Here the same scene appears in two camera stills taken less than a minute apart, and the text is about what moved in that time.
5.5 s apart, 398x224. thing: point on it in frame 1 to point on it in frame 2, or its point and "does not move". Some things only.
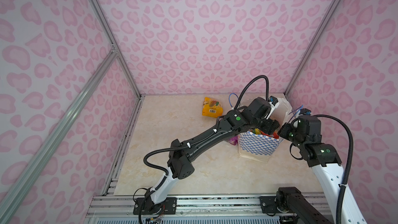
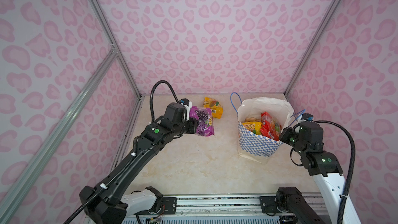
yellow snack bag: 212,108 does not move
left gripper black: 271,126 to 193,126
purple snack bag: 233,140 to 204,116
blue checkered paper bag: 260,147 does not move
